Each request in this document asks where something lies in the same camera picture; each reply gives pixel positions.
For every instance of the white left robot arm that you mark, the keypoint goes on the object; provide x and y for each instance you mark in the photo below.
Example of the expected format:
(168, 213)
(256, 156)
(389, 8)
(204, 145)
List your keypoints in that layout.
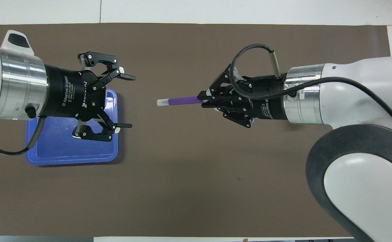
(14, 84)

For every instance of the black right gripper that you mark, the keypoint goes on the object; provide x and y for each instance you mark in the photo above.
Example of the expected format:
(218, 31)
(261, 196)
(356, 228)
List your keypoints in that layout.
(270, 101)

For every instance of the purple pen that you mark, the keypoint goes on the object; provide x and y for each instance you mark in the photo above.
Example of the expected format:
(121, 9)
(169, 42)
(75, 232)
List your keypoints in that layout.
(182, 101)

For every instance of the blue plastic tray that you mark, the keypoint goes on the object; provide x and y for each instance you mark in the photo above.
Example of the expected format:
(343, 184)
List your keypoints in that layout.
(65, 148)

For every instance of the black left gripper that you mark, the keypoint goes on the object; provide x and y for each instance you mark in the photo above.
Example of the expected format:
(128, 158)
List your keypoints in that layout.
(65, 94)

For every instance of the brown table mat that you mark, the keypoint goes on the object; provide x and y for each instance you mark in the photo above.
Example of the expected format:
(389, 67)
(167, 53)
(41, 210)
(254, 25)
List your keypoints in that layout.
(182, 185)

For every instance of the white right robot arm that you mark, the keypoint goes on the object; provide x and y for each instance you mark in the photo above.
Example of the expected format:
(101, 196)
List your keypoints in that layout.
(367, 94)

